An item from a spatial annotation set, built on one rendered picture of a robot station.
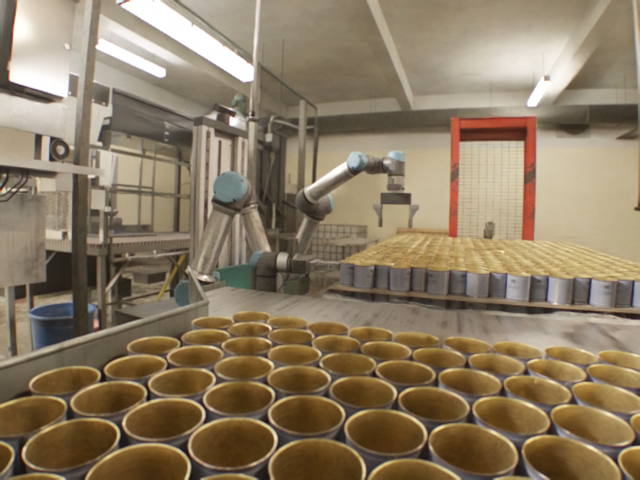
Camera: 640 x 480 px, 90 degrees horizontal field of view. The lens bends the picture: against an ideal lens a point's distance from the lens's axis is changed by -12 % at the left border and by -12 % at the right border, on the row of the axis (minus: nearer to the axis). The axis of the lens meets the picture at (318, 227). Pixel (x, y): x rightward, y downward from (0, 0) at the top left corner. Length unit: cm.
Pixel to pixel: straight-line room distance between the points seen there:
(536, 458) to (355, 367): 24
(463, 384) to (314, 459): 23
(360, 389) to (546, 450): 19
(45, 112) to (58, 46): 32
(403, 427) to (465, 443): 6
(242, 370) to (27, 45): 181
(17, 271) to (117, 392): 215
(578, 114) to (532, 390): 964
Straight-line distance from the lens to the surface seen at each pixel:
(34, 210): 258
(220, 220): 134
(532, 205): 269
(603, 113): 1020
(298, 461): 33
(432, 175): 1023
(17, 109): 207
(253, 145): 384
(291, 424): 40
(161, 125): 338
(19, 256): 255
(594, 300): 123
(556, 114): 990
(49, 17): 215
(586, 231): 1065
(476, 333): 91
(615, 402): 52
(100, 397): 44
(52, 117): 215
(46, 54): 209
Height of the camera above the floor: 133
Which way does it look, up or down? 2 degrees down
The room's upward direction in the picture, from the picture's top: 2 degrees clockwise
